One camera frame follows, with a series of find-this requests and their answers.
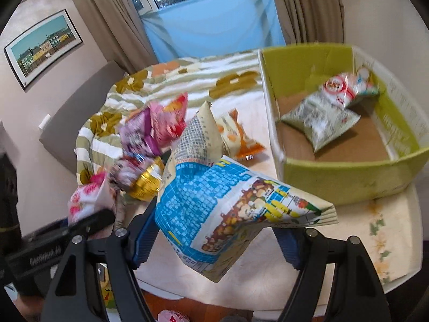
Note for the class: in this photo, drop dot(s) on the red white snack packet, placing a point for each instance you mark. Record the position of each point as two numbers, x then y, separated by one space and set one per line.
342 89

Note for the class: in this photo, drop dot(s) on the green cardboard box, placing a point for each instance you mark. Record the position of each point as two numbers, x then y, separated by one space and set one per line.
335 181

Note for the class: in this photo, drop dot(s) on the pink red snack packet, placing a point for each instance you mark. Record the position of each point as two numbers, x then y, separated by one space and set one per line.
169 120

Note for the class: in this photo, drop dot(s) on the beige curtain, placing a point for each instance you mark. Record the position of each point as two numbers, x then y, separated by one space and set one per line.
305 3
110 13

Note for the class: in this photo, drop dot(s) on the framed wall picture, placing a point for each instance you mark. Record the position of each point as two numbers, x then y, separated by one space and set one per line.
43 47

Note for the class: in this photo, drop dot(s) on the pink white snack packet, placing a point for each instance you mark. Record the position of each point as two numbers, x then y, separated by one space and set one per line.
85 198

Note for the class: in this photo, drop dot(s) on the large blue cream snack bag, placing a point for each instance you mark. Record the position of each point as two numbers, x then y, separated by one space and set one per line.
214 194

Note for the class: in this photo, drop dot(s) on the white wall switch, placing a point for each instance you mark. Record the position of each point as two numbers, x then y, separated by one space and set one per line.
44 122

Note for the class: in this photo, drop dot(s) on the orange snack packet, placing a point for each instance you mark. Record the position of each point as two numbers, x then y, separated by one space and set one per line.
238 137

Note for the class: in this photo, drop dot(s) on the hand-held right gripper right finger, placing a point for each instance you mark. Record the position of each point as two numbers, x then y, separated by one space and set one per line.
289 246

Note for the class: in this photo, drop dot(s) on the light blue cloth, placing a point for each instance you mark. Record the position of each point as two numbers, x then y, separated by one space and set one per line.
214 26

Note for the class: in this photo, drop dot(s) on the floral striped blanket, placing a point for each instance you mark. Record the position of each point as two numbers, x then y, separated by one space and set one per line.
187 73

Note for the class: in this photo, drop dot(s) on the white green snack packet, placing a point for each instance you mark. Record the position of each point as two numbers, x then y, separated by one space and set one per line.
318 120

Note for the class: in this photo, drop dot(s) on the gold foil snack packet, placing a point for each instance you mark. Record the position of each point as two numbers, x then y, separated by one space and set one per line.
144 181

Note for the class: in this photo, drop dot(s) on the purple snack packet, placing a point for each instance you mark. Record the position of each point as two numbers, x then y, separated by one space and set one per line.
137 134

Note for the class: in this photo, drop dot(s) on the cream floral tablecloth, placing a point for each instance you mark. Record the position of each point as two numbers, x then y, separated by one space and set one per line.
268 275

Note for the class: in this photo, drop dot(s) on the grey chair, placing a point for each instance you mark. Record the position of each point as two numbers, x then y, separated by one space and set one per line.
77 107

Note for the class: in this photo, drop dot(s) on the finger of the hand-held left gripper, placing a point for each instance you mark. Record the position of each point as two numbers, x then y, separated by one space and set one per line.
94 223

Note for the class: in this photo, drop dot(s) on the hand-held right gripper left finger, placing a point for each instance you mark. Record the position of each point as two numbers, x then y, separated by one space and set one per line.
143 239

